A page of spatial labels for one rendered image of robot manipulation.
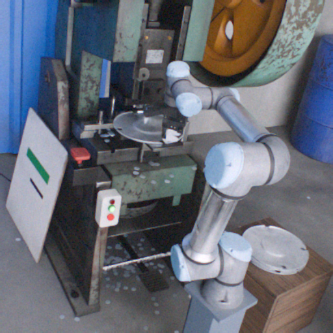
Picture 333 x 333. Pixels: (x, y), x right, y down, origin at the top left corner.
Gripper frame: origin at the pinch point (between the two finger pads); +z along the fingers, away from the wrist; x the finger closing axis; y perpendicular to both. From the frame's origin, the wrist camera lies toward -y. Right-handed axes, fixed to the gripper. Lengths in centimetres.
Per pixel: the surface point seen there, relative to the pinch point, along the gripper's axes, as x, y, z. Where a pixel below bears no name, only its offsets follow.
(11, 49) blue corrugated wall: 76, -112, 36
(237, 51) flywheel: 44, 17, -17
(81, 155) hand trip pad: -21.5, -25.0, -3.7
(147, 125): 9.7, -10.0, 4.1
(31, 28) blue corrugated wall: 88, -105, 27
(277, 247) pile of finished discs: -4, 55, 42
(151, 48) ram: 21.5, -13.3, -24.5
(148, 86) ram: 14.3, -11.7, -11.8
